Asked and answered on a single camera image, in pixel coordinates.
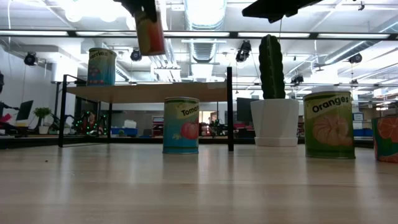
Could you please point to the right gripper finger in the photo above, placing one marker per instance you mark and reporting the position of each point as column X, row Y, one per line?
column 261, row 11

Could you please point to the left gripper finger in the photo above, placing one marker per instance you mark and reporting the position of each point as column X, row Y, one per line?
column 150, row 9

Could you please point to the pink mixed fruit can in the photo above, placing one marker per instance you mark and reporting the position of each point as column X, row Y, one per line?
column 150, row 37

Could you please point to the blue berries can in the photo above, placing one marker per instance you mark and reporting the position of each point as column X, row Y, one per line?
column 101, row 68

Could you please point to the large green oranges can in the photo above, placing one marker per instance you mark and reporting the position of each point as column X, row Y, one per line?
column 329, row 130

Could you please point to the black hanging spotlight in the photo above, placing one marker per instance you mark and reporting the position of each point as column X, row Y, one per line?
column 297, row 79
column 136, row 55
column 30, row 59
column 243, row 51
column 355, row 58

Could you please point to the green cactus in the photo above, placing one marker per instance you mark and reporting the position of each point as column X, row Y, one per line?
column 272, row 68

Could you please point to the light wooden board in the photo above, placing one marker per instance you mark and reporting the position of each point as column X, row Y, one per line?
column 149, row 93

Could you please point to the black monitor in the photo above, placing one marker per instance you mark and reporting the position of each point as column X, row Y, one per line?
column 244, row 109
column 25, row 110

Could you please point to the white hexagonal plant pot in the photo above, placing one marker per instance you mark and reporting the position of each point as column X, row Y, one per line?
column 275, row 121

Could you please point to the red cabinet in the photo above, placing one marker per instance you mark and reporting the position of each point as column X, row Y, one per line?
column 158, row 124

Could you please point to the white box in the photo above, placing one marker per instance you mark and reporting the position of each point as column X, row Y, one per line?
column 130, row 124

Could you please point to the blue storage bin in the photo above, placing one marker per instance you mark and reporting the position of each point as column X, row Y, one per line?
column 124, row 132
column 362, row 132
column 358, row 116

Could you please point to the device with green lights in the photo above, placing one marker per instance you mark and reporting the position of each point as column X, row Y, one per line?
column 90, row 123

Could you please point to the green potted plant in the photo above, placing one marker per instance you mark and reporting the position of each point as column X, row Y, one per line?
column 42, row 113

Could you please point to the red and black machine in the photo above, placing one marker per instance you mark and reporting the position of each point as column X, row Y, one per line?
column 4, row 119

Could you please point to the silver ventilation duct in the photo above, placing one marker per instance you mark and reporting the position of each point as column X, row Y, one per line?
column 203, row 49

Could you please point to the black metal table frame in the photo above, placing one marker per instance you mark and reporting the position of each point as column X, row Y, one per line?
column 18, row 143

